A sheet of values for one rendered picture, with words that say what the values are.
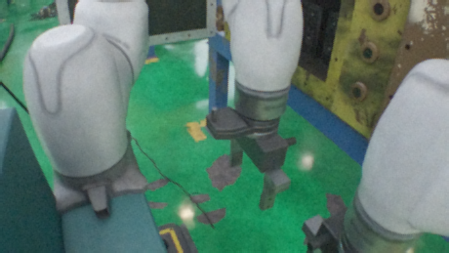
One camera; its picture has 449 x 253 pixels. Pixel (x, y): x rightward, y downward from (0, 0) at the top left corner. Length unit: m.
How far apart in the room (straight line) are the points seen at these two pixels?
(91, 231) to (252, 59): 0.37
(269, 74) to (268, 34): 0.06
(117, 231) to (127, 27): 0.36
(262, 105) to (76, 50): 0.28
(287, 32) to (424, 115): 0.24
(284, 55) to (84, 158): 0.34
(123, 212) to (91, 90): 0.21
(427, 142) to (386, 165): 0.05
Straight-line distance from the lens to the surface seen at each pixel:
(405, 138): 0.25
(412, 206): 0.28
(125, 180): 0.55
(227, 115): 0.50
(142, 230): 0.50
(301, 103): 1.07
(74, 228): 0.53
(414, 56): 0.71
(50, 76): 0.44
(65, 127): 0.46
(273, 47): 0.42
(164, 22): 1.27
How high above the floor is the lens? 1.13
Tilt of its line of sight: 37 degrees down
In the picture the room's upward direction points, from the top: 3 degrees clockwise
